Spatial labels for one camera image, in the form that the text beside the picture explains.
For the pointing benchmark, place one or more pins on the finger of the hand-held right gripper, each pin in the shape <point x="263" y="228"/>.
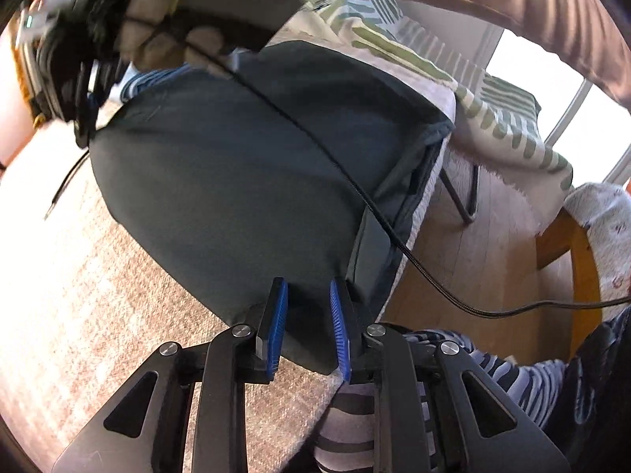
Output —
<point x="87" y="108"/>

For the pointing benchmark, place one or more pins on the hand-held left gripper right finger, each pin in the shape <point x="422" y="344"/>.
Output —
<point x="341" y="327"/>

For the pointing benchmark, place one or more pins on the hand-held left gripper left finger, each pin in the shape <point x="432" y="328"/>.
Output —
<point x="274" y="327"/>

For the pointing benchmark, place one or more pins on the dark green pants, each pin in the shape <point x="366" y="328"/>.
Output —
<point x="222" y="182"/>

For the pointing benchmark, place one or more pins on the person's right hand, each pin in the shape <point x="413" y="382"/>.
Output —
<point x="157" y="5"/>

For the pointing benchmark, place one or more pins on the blue striped garment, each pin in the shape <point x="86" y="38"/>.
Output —
<point x="148" y="83"/>

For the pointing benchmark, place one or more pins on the black metal chair legs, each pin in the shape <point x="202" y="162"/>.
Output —
<point x="466" y="207"/>

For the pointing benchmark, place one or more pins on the person's striped trouser leg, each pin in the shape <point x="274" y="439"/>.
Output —
<point x="512" y="384"/>

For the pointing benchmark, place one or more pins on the beige woven bed blanket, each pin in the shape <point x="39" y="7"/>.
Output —
<point x="74" y="305"/>

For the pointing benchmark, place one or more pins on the wooden furniture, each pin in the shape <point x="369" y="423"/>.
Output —
<point x="579" y="266"/>

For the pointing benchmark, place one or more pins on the green striped cloth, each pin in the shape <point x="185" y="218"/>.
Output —
<point x="493" y="123"/>

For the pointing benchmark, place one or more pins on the person's dark top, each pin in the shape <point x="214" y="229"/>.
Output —
<point x="596" y="394"/>

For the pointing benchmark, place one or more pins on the white towel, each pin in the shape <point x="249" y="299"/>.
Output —
<point x="611" y="236"/>

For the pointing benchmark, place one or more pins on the white window frame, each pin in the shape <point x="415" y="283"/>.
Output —
<point x="572" y="113"/>

